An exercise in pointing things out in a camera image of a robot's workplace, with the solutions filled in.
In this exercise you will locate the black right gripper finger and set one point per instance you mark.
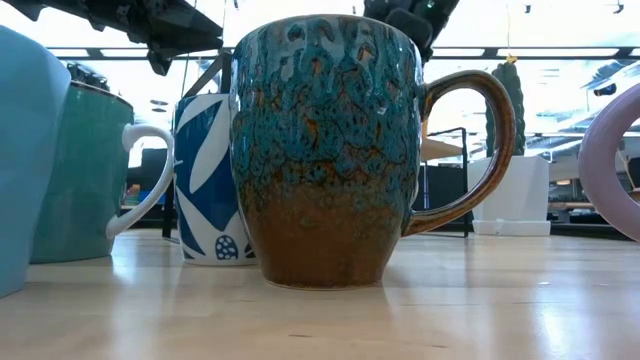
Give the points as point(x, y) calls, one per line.
point(410, 27)

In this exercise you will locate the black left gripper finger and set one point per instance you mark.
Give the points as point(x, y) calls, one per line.
point(200, 44)
point(197, 26)

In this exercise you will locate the blue white leaf mug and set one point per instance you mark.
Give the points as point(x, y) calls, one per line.
point(205, 200)

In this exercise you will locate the brown teal glazed mug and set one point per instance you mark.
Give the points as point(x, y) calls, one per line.
point(325, 175)

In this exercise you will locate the light blue mug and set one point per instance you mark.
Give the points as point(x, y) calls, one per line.
point(25, 175)

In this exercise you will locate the purple ribbed mug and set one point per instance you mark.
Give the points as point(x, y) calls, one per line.
point(597, 165)

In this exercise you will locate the green cactus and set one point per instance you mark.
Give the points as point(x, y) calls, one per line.
point(510, 72)

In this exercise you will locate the black ceiling fixture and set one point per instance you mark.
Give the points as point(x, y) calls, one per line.
point(605, 90)

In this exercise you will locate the white planter pot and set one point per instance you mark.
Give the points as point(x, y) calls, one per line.
point(520, 195)

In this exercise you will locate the wooden background table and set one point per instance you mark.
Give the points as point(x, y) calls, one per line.
point(570, 205)

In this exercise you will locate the wooden shelf black frame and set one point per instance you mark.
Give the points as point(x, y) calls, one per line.
point(442, 150)

